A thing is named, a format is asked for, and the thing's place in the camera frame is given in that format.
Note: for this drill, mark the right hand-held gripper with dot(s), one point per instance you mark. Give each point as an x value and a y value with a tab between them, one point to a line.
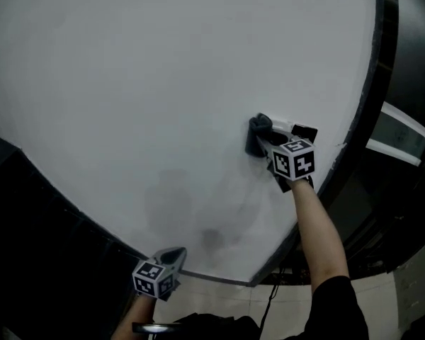
294	161

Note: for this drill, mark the person's right forearm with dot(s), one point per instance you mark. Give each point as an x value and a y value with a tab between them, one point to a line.
318	232

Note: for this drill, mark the white wall light switch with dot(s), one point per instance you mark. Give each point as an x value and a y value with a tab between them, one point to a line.
281	122

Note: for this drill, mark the black exit button panel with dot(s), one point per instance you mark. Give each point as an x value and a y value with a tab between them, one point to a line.
306	132

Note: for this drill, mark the glass door with frosted stripes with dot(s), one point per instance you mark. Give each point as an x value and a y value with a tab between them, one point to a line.
414	66

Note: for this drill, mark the dark grey cleaning cloth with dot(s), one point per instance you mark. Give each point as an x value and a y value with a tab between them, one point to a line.
256	133

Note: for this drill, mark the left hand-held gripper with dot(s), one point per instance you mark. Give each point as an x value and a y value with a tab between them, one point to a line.
147	275

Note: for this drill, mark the black waist pack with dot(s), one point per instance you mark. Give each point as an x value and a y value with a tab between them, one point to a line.
205	328

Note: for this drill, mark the person's left forearm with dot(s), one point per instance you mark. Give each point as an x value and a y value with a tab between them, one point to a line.
134	319

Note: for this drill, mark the white locker cabinet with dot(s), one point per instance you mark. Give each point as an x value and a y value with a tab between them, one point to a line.
416	289

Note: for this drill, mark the person's black clothing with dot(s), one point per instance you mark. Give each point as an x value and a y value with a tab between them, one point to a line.
340	314

